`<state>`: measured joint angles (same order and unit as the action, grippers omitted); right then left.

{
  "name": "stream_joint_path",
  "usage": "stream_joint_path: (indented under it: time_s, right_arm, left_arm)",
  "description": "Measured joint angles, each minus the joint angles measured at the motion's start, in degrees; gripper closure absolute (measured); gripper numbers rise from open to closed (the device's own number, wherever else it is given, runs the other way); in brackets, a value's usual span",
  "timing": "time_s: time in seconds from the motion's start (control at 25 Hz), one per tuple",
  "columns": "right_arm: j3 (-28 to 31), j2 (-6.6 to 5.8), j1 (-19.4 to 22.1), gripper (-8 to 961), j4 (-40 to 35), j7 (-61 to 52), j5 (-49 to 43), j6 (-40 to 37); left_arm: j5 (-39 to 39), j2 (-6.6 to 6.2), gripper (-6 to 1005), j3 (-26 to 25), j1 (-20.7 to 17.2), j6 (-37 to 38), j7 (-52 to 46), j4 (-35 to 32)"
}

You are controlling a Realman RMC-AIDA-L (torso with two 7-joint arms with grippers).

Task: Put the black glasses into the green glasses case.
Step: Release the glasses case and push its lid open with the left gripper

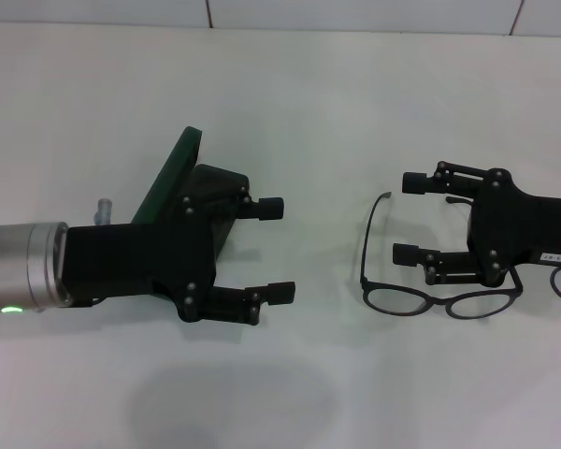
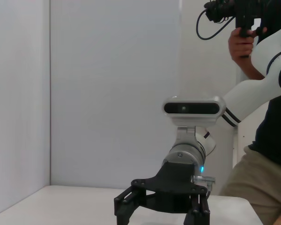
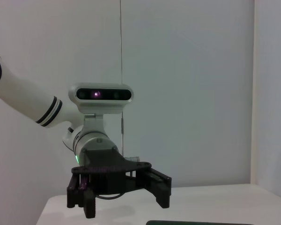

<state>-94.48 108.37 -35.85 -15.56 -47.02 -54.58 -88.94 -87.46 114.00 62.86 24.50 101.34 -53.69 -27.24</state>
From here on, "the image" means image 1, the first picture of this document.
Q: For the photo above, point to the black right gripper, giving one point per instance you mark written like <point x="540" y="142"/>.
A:
<point x="533" y="224"/>

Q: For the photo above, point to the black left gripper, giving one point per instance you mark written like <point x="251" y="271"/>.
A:
<point x="121" y="262"/>

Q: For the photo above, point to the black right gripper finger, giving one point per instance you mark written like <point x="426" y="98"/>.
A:
<point x="271" y="209"/>
<point x="280" y="293"/>

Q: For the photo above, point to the black glasses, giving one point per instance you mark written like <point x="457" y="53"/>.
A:
<point x="365" y="286"/>

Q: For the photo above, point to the green glasses case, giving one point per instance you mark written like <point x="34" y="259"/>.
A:
<point x="173" y="173"/>

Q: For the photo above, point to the small silver cylindrical plug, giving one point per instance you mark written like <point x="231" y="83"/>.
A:
<point x="104" y="210"/>

